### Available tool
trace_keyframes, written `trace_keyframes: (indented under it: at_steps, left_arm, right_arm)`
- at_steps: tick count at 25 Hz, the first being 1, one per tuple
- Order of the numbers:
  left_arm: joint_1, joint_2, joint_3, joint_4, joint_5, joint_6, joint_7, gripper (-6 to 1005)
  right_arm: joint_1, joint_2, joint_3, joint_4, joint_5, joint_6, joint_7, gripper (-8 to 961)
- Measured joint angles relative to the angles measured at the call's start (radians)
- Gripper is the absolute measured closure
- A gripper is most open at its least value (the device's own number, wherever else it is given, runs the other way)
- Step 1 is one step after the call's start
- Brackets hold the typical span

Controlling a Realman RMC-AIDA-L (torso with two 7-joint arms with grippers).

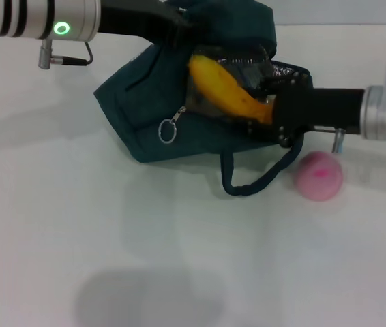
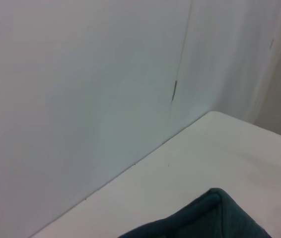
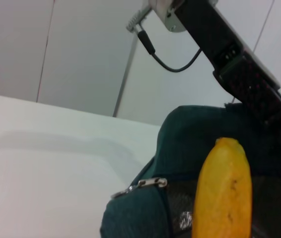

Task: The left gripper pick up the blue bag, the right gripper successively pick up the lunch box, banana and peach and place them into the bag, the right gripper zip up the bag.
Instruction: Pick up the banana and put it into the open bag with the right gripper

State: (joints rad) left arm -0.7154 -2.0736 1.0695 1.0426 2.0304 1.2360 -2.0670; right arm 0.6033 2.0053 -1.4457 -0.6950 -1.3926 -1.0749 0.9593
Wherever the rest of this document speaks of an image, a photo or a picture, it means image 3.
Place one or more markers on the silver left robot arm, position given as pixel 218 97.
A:
pixel 165 10

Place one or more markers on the dark teal fabric bag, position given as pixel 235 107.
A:
pixel 185 129

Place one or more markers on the yellow banana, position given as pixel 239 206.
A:
pixel 222 193

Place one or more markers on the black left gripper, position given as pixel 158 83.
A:
pixel 210 32

